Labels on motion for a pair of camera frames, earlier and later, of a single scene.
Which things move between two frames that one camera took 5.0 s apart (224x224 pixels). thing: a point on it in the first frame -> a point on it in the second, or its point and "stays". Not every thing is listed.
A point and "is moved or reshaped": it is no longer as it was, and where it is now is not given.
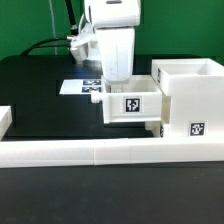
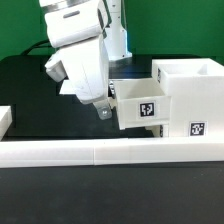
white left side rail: [5, 120] stays
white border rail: [18, 154] stays
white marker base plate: [81, 86] stays
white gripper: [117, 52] -> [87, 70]
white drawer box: [138, 100] is moved or reshaped
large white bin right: [193, 100] stays
